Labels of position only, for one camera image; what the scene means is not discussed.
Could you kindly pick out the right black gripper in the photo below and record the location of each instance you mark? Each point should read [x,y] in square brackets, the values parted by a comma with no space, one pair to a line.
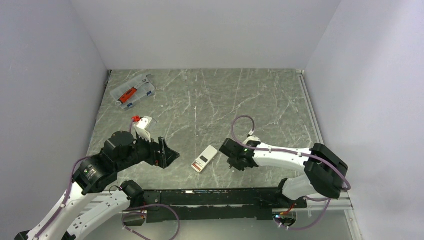
[232,161]

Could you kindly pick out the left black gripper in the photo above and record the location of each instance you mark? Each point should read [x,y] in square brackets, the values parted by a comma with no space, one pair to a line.
[169,154]

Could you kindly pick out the white remote control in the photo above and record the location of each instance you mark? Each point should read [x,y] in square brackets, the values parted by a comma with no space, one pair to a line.
[203,160]

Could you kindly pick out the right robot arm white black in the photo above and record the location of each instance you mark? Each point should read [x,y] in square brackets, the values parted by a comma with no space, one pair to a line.
[322,171]

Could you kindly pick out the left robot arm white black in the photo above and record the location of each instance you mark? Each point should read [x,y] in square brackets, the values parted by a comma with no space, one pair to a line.
[91,175]

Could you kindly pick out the clear plastic organizer box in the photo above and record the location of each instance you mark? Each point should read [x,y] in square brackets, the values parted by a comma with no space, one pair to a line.
[144,87]

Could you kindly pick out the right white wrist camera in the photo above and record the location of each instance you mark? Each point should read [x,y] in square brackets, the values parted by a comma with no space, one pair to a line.
[252,141]

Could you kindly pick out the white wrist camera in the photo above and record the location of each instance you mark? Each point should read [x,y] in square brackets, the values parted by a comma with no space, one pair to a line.
[252,141]
[143,126]

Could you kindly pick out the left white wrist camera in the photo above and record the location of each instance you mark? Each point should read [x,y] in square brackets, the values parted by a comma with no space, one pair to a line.
[143,126]

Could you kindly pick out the black base frame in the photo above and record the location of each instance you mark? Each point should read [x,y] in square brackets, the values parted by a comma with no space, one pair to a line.
[260,203]

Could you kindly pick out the red handled tool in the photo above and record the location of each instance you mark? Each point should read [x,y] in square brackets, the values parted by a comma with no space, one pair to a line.
[127,95]

